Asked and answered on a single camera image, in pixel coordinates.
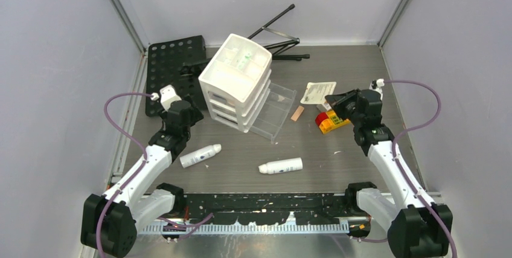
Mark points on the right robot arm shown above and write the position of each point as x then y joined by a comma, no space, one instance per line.
415,225

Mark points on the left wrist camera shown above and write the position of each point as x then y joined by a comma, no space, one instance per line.
166,96

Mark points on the white sachet packet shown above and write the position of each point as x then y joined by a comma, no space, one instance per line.
315,92

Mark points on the yellow red toy block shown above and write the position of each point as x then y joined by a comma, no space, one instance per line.
329,121

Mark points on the large white spray bottle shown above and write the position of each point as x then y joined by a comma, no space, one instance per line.
200,155

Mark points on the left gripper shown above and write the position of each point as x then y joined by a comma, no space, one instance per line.
195,115

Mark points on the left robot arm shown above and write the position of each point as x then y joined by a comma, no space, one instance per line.
111,221

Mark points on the white barcode packet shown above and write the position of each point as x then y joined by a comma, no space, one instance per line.
324,107

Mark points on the white plastic drawer organizer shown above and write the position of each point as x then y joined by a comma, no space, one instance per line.
239,93

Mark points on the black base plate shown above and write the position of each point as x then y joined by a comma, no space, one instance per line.
268,208

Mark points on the beige concealer stick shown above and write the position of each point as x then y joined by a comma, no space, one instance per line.
298,112

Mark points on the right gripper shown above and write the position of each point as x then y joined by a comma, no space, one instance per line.
339,101

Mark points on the small white bottle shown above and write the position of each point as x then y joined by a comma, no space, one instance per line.
281,166

